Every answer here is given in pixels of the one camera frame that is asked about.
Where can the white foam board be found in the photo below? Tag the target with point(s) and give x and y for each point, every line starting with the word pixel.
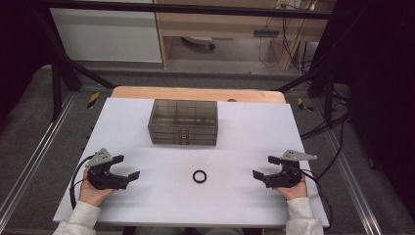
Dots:
pixel 235 196

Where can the yellow black hazard tape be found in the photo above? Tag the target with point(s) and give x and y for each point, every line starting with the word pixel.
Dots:
pixel 93 100
pixel 303 105

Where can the black metal frame stand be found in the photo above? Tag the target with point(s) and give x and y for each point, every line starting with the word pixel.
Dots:
pixel 328 94
pixel 57 88

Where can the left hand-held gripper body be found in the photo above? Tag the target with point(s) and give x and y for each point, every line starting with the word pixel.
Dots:
pixel 106 181

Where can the person's left hand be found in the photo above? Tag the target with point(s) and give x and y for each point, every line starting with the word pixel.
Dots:
pixel 93 195

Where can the grey power strip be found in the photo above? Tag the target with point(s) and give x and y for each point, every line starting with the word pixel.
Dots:
pixel 266 33

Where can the black metal frame crossbar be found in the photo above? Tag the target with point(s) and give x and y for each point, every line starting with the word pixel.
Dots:
pixel 195 9

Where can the aluminium floor rail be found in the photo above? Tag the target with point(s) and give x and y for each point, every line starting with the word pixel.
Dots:
pixel 36 153
pixel 354 182

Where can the smoky transparent drawer box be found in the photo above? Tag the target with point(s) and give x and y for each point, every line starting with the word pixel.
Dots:
pixel 182 112

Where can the person's right hand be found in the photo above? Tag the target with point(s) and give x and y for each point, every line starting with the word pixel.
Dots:
pixel 295 192

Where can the light wooden desk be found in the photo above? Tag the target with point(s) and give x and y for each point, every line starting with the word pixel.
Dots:
pixel 228 24

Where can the office chair base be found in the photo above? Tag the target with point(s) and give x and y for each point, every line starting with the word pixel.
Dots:
pixel 199 40

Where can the black curtain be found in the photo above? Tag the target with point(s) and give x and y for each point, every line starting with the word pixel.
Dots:
pixel 381 81
pixel 19 49

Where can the white cabinet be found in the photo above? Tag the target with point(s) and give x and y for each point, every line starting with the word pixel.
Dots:
pixel 107 36

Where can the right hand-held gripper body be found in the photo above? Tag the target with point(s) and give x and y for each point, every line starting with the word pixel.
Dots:
pixel 287 178

